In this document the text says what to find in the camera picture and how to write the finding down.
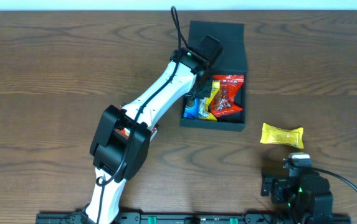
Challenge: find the yellow Hacks candy bag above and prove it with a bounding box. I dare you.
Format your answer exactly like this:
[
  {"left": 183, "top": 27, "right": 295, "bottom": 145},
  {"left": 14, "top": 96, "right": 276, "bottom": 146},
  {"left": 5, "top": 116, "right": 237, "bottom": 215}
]
[{"left": 198, "top": 80, "right": 220, "bottom": 121}]

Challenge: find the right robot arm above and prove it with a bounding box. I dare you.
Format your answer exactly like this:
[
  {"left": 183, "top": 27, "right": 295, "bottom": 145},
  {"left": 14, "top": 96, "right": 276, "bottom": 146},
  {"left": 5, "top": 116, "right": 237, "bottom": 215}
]
[{"left": 260, "top": 158, "right": 333, "bottom": 223}]

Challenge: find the black open gift box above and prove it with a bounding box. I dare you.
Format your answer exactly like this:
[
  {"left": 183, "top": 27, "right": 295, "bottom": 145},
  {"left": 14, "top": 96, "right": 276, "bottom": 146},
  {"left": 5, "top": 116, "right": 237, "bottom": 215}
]
[{"left": 179, "top": 21, "right": 248, "bottom": 132}]

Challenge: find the red Hello Panda box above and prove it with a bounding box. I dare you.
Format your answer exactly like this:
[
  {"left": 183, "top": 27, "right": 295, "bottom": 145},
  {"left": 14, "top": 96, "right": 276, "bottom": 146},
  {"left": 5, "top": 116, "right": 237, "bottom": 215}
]
[{"left": 118, "top": 103, "right": 159, "bottom": 142}]

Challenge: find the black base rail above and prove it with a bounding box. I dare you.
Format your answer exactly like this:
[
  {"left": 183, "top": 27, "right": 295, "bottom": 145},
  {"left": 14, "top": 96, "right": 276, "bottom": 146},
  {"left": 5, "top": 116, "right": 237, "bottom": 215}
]
[{"left": 35, "top": 212, "right": 352, "bottom": 224}]

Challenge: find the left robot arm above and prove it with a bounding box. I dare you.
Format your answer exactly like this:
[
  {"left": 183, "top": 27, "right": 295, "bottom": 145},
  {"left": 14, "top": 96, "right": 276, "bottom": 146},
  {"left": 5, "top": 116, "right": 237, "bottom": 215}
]
[{"left": 83, "top": 35, "right": 222, "bottom": 223}]

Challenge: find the blue Oreo cookie pack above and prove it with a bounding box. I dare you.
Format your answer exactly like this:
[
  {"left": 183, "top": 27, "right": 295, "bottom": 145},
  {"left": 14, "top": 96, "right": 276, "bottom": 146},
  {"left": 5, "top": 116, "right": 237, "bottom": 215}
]
[{"left": 183, "top": 98, "right": 199, "bottom": 119}]

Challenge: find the red Hacks candy bag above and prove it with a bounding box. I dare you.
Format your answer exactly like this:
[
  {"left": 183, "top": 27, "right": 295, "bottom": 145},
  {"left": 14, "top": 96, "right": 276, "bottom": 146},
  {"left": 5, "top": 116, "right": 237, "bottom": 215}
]
[{"left": 211, "top": 75, "right": 244, "bottom": 118}]

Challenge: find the small yellow snack packet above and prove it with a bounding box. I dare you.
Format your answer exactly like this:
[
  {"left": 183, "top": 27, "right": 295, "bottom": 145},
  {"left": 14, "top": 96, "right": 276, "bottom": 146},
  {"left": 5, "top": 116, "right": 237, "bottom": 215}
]
[{"left": 260, "top": 123, "right": 304, "bottom": 149}]

